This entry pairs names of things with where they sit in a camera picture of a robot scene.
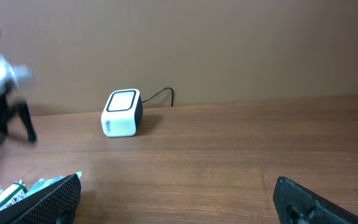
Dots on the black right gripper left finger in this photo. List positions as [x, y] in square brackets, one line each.
[56, 203]

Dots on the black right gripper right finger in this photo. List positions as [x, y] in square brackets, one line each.
[295, 203]

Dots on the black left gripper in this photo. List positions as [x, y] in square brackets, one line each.
[7, 112]

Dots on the pale teal wipes packet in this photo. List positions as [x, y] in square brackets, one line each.
[41, 184]

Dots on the dark green small box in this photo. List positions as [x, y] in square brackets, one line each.
[13, 194]

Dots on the white barcode scanner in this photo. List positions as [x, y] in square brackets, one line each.
[122, 113]

